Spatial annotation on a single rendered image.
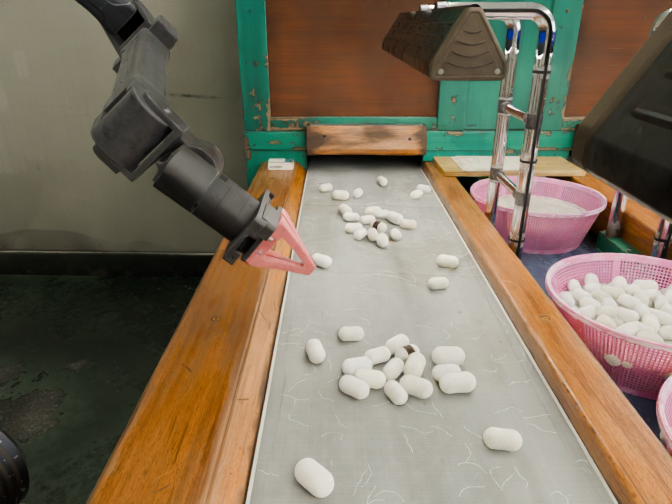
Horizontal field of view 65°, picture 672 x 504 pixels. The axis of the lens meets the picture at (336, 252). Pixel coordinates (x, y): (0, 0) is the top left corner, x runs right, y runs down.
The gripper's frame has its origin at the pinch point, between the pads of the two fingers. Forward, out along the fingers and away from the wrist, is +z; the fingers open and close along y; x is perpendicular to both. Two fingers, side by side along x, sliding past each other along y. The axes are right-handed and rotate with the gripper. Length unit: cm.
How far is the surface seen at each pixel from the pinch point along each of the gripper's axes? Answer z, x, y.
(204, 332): -5.2, 12.3, -4.7
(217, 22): -47, 6, 164
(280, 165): -3, 10, 68
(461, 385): 16.9, -4.9, -13.5
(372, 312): 12.0, 1.3, 3.9
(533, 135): 18.2, -30.0, 21.2
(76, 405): -5, 113, 74
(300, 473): 4.5, 5.1, -24.9
